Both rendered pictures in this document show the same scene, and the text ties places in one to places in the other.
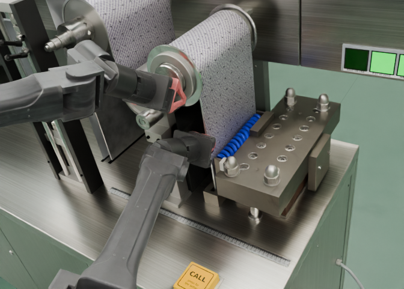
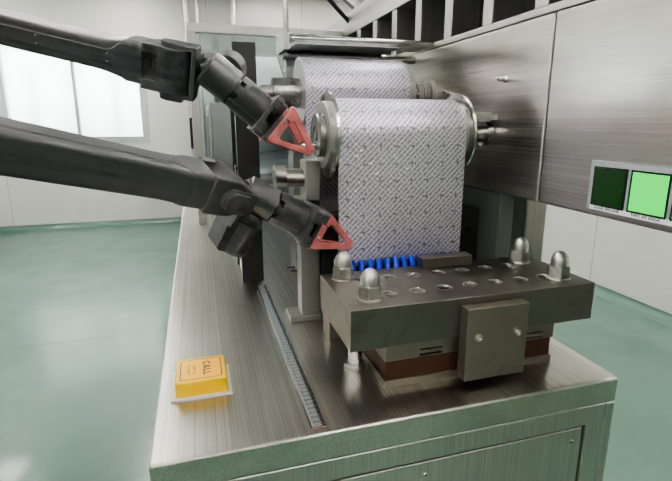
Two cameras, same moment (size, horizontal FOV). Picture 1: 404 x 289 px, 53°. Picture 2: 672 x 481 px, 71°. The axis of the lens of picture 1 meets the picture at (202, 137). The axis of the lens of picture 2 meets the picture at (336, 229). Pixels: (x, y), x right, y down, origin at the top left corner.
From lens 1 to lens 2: 0.59 m
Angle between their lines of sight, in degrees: 38
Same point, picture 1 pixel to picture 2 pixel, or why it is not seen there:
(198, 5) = not seen: hidden behind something
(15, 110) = (95, 47)
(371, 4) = (639, 86)
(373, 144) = not seen: outside the picture
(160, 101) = (259, 119)
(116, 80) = (208, 66)
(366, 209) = not seen: outside the picture
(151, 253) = (213, 338)
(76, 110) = (156, 80)
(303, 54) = (543, 181)
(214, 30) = (404, 103)
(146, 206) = (96, 144)
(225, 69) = (398, 151)
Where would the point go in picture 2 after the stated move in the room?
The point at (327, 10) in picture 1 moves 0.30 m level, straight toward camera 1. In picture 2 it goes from (579, 105) to (437, 100)
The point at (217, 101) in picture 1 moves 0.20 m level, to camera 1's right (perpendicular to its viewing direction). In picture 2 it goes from (371, 186) to (489, 196)
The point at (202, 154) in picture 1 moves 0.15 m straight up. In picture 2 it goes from (305, 227) to (303, 131)
